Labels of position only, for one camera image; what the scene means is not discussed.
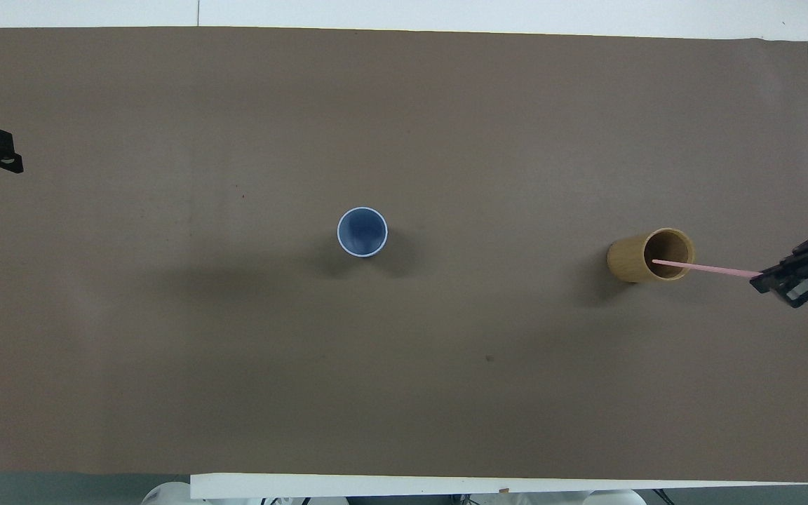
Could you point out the wooden cylindrical holder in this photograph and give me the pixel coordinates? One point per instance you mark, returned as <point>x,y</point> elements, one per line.
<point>628,261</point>

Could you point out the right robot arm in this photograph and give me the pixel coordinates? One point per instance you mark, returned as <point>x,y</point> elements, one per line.
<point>614,497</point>

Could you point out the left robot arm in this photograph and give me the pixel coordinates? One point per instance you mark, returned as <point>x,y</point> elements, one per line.
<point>165,494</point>

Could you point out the pink chopstick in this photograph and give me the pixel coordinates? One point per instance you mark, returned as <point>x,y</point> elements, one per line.
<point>705,268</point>

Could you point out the blue cup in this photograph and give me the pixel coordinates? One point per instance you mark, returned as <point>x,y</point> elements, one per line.
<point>362,233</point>

